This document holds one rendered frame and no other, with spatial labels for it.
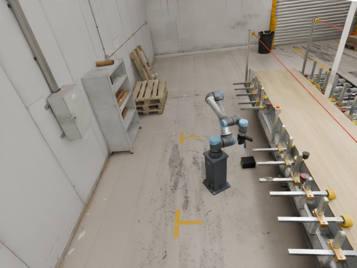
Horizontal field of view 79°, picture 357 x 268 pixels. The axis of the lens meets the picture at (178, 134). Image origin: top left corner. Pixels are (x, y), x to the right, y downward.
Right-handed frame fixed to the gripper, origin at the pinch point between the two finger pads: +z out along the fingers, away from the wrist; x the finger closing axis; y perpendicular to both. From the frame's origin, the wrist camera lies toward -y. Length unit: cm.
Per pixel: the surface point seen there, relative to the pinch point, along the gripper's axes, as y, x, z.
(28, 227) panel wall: 224, 81, 19
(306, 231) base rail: -37, 87, 24
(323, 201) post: -39, 90, -20
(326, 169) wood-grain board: -73, 35, 4
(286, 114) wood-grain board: -72, -73, 4
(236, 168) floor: -6, -62, 94
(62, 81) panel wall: 225, -72, -74
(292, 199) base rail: -38, 54, 24
